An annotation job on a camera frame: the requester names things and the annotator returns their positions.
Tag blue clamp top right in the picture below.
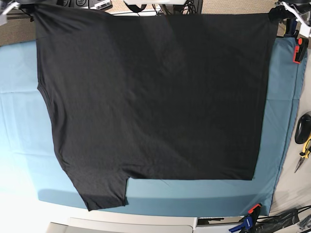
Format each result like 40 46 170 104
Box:
284 18 299 39

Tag black T-shirt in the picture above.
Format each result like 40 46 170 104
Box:
33 3 277 210

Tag orange blue clamp bottom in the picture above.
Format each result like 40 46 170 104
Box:
229 203 262 233

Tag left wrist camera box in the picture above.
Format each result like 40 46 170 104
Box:
297 12 311 38

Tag orange black clamp top right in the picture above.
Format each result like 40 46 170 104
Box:
293 38 309 64

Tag yellow handled pliers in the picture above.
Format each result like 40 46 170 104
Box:
294 136 311 173

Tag black computer mouse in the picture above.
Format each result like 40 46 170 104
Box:
294 114 311 144

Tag blue table cloth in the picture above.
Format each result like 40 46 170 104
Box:
0 38 307 217

